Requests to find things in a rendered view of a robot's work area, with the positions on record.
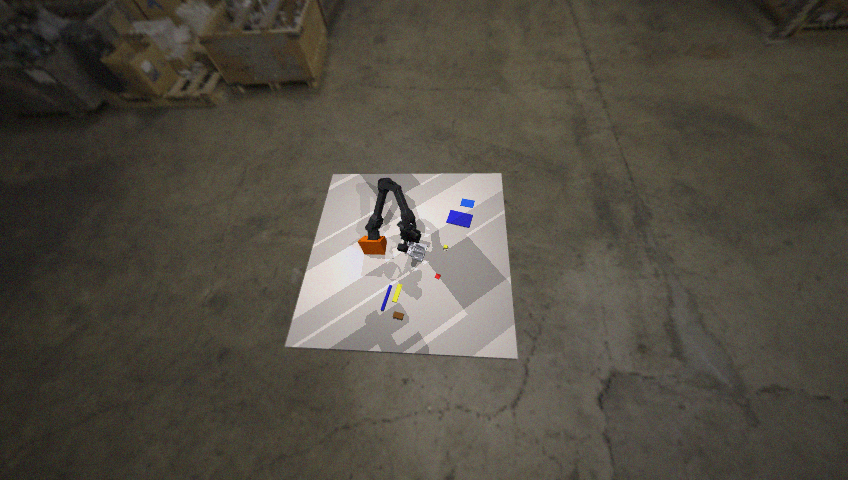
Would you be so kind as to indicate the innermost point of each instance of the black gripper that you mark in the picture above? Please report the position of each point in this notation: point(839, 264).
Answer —
point(403, 247)

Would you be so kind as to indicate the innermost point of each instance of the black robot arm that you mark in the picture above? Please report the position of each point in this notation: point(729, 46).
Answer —
point(384, 186)

